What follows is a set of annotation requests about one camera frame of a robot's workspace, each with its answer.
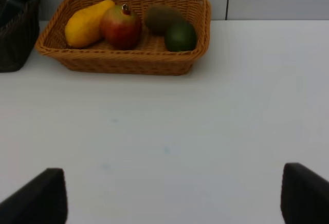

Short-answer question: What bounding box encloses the brown kiwi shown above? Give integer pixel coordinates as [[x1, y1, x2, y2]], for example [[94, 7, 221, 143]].
[[144, 4, 185, 35]]

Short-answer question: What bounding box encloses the green lime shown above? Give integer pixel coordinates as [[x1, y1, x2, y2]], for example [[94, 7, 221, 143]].
[[164, 21, 197, 52]]

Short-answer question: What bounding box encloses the yellow mango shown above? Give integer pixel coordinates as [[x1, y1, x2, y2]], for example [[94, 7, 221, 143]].
[[65, 0, 115, 48]]

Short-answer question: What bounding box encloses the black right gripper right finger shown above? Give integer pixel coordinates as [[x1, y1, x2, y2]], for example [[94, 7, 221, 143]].
[[280, 163, 328, 224]]

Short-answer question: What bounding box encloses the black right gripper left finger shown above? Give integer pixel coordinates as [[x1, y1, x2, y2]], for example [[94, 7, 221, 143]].
[[1, 168, 68, 224]]

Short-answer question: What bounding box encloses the orange wicker basket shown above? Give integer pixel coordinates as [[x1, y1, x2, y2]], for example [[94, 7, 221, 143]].
[[35, 0, 211, 76]]

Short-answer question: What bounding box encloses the dark brown wicker basket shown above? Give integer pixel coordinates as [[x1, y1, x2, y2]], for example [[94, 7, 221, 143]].
[[1, 0, 41, 73]]

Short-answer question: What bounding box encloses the red green pomegranate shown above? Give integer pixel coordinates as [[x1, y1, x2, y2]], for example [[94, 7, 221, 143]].
[[100, 3, 142, 50]]

